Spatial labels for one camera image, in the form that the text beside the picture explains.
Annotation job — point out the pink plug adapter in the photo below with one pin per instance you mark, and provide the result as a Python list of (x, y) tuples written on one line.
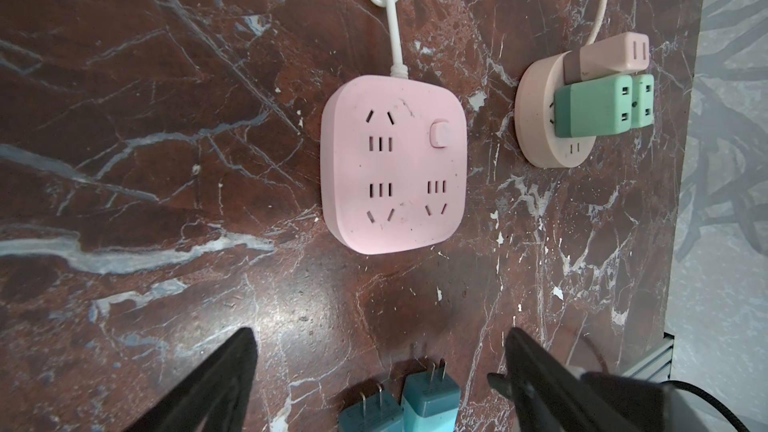
[(625, 53)]

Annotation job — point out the aluminium front rail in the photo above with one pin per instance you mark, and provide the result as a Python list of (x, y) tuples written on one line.
[(656, 364)]

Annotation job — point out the green plug adapter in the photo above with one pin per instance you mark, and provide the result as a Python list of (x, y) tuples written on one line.
[(642, 101), (599, 107)]

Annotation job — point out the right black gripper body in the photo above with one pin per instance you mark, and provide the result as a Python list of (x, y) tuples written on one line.
[(646, 406)]

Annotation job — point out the pink square power strip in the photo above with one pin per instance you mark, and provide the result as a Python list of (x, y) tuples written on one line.
[(393, 164)]

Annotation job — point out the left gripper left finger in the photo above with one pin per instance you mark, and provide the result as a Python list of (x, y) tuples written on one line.
[(214, 396)]

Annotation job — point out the teal plug adapter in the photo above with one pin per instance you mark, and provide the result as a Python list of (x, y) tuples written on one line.
[(369, 407), (430, 400)]

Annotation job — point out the beige round power strip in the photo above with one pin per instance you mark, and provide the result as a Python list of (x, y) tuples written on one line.
[(534, 118)]

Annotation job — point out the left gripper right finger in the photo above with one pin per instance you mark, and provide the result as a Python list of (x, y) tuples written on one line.
[(547, 396)]

